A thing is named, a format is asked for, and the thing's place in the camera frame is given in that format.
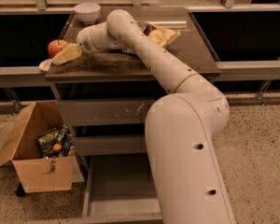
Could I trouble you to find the grey middle drawer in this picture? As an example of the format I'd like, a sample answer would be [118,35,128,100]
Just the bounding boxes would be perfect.
[73,134,147,156]

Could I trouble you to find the brown cardboard box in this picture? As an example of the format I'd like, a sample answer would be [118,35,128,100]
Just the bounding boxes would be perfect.
[0,101,73,193]

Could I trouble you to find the grey metal rail bench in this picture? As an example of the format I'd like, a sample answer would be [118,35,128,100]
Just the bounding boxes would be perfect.
[0,61,280,88]

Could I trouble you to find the brown yellow chip bag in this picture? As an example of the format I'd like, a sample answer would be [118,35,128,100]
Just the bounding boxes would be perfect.
[122,21,181,55]

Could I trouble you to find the red apple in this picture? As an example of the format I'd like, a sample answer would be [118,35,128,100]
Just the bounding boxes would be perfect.
[48,39,68,58]

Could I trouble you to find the grey top drawer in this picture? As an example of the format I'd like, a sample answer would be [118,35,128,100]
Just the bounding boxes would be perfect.
[57,98,154,126]

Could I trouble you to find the green snack bag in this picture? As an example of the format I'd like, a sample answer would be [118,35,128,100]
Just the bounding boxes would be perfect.
[35,127,68,157]

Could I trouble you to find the grey open bottom drawer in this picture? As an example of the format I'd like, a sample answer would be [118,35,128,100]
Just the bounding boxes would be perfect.
[78,154,163,224]

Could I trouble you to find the small orange fruit in box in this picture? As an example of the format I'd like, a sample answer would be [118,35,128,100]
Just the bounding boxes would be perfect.
[53,144,63,152]

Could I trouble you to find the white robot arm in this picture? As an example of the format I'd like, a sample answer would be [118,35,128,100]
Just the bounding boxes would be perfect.
[52,9,236,224]

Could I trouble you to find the small white round disc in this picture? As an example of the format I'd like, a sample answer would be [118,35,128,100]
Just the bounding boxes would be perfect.
[39,59,52,72]

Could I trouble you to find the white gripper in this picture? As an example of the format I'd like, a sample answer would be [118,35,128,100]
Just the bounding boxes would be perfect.
[52,26,97,65]

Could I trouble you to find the white ceramic bowl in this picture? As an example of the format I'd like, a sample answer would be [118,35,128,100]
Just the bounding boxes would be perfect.
[73,3,101,24]

